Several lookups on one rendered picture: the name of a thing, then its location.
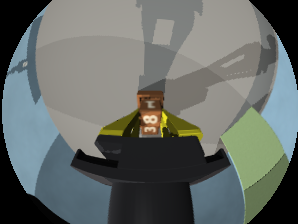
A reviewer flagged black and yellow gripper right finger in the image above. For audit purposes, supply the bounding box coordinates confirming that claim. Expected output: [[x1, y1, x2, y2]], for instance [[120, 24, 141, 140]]
[[161, 108, 203, 141]]

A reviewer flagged brown cube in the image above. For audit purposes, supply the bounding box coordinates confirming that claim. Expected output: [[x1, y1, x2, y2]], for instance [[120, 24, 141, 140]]
[[141, 127, 159, 134], [139, 100, 162, 127]]

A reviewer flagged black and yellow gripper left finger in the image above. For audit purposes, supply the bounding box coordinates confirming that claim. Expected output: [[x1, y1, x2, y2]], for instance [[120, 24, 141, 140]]
[[98, 108, 140, 137]]

